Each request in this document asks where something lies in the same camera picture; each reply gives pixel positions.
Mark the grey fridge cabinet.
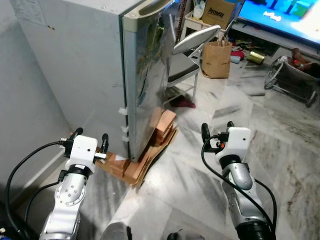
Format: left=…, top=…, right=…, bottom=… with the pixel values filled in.
left=10, top=0, right=138, bottom=153

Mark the brown cardboard sheet stack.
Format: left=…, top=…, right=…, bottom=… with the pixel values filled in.
left=95, top=120, right=179, bottom=187

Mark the red cloth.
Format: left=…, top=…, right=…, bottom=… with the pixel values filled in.
left=171, top=97, right=197, bottom=110

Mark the reddish wooden block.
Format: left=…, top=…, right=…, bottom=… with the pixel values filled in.
left=152, top=108, right=177, bottom=146

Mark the brown paper bag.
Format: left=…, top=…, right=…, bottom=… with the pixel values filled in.
left=201, top=41, right=234, bottom=80

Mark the gold metal can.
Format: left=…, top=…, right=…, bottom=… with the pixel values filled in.
left=247, top=51, right=266, bottom=65

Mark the grey left robot leg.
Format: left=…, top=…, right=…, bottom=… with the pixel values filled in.
left=100, top=222, right=132, bottom=240

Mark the grey robot leg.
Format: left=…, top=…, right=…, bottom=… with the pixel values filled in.
left=167, top=230, right=207, bottom=240
left=100, top=222, right=132, bottom=240

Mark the dark baby bouncer seat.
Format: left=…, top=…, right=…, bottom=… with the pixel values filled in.
left=264, top=47, right=320, bottom=108

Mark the grey metal folding chair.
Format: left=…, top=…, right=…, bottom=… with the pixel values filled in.
left=162, top=25, right=222, bottom=104

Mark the grey right robot leg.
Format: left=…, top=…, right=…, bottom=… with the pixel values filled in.
left=167, top=230, right=207, bottom=240

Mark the brown printed cardboard box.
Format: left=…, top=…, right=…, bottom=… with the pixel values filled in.
left=201, top=0, right=242, bottom=29

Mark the flat screen television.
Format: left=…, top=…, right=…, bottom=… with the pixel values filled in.
left=237, top=0, right=320, bottom=47

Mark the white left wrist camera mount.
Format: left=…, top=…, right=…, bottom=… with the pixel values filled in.
left=64, top=135, right=99, bottom=173

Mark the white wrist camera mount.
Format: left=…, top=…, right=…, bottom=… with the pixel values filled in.
left=64, top=135, right=99, bottom=173
left=216, top=127, right=252, bottom=163

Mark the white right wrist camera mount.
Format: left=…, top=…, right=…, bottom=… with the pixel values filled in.
left=216, top=127, right=252, bottom=163

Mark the long black left arm cable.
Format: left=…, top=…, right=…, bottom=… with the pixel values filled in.
left=5, top=141, right=67, bottom=240

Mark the short black left arm cable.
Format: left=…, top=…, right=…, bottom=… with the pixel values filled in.
left=24, top=181, right=63, bottom=237

